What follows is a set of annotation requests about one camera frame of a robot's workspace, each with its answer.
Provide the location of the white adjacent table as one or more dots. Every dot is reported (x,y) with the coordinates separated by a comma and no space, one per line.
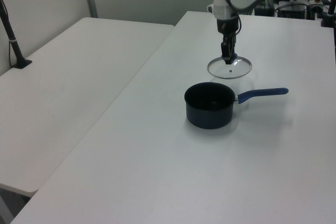
(65,82)

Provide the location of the black camera stand pole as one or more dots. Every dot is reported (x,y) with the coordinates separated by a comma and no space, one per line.
(14,48)

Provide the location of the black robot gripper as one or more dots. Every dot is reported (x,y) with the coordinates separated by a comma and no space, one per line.
(227,26)

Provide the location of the dark blue saucepan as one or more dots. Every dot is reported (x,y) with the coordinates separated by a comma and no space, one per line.
(208,111)

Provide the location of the glass lid with blue knob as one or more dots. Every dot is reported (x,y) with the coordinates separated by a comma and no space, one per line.
(237,70)

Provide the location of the black clamped pole mount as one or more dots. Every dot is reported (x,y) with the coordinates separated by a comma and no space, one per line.
(329,16)

